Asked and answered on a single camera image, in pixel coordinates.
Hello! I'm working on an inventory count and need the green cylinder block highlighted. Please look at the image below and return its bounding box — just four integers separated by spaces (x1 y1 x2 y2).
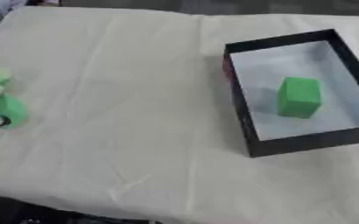
0 94 30 130

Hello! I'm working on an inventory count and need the black box with white inside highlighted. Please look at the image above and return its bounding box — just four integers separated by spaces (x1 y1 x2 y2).
221 28 359 158

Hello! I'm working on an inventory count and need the green rectangular block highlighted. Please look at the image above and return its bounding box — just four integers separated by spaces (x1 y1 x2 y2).
276 76 324 120

